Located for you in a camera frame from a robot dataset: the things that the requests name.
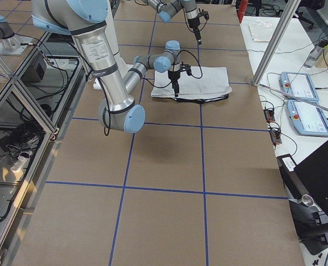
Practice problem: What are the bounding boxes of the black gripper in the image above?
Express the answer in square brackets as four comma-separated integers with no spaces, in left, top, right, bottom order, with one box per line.
[168,66,181,97]
[188,15,202,45]

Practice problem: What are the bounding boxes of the grey cartoon print t-shirt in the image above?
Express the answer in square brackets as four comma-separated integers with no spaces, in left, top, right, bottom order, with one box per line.
[150,66,232,104]

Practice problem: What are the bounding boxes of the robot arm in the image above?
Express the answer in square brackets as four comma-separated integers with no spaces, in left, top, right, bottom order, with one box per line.
[32,1,180,133]
[142,0,209,45]

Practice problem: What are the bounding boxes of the red cylinder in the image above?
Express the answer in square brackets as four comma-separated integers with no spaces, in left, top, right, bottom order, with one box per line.
[237,0,249,23]

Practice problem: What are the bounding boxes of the clear plastic bag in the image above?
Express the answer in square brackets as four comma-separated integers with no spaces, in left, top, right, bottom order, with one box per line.
[248,21,276,42]

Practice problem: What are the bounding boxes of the orange circuit board far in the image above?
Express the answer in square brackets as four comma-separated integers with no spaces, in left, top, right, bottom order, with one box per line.
[263,109,276,122]

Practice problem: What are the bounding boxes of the orange circuit board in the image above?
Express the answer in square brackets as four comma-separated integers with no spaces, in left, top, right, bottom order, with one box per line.
[263,109,276,122]
[269,127,282,146]

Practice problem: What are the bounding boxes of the brown table mat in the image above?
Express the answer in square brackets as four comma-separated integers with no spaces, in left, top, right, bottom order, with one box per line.
[13,2,304,265]

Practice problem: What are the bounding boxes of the orange circuit board near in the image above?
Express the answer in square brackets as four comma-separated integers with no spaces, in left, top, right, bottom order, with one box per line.
[269,127,282,146]

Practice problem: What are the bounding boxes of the far blue teach pendant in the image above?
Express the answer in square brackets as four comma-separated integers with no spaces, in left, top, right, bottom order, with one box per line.
[279,71,319,102]

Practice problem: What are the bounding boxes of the blue teach pendant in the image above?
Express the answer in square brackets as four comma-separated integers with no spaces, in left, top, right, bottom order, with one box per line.
[279,71,319,102]
[287,100,328,137]

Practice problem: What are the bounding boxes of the clear water bottle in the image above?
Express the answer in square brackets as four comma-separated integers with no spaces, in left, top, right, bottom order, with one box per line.
[304,38,328,68]

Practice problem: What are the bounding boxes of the near blue teach pendant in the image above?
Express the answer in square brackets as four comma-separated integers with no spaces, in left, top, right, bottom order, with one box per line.
[287,100,328,137]

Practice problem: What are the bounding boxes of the black laptop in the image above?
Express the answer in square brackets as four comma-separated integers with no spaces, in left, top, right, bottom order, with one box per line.
[277,140,328,212]

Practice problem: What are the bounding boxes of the white power strip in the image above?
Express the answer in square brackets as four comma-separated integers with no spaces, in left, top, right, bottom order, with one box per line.
[10,155,29,172]

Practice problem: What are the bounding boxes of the black monitor stand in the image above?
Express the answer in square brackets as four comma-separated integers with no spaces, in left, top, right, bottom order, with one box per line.
[289,198,328,255]

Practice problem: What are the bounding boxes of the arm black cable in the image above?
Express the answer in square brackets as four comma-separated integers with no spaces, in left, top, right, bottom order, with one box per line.
[102,49,204,136]

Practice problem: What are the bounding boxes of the aluminium frame post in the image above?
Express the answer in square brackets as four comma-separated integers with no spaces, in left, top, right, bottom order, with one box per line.
[252,0,301,86]

